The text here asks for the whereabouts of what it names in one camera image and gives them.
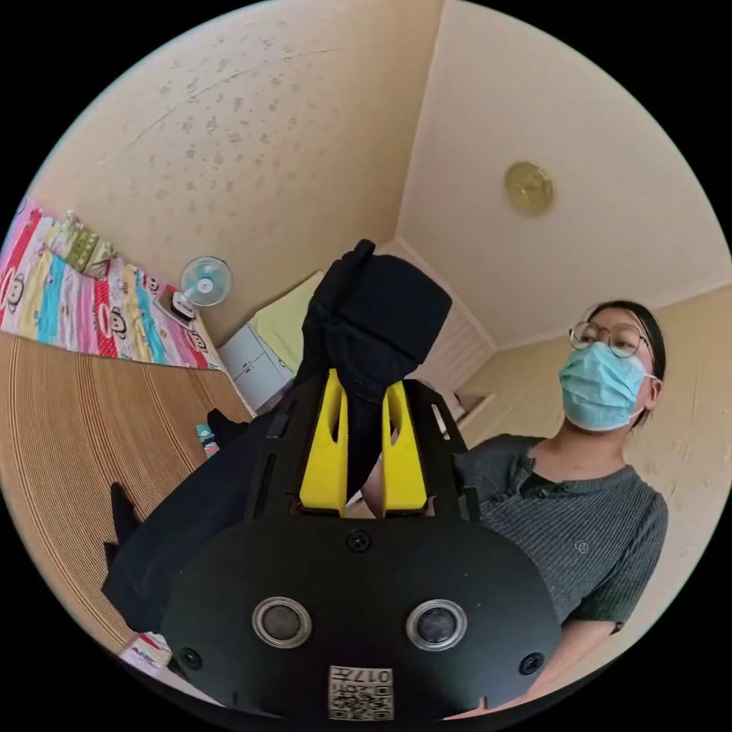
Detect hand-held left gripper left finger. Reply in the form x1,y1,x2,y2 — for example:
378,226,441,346
299,368,349,511

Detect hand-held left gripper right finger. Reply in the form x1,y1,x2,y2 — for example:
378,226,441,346
381,379,428,512

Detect black pants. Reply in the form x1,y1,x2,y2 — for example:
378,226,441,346
101,239,454,634

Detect white cupboard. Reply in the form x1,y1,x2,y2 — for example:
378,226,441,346
216,323,296,414

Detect window with yellow curtain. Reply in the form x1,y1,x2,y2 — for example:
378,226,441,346
249,269,326,373

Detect person's body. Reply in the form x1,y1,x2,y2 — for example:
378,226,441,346
361,300,670,716

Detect small white fan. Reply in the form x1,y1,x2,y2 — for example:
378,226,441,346
170,255,234,323

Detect bed with woven mat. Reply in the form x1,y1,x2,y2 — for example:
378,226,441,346
0,197,255,679

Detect round gold ceiling lamp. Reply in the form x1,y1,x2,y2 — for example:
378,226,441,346
503,161,557,217

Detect green patterned pillow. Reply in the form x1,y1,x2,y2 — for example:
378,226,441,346
47,210,118,281

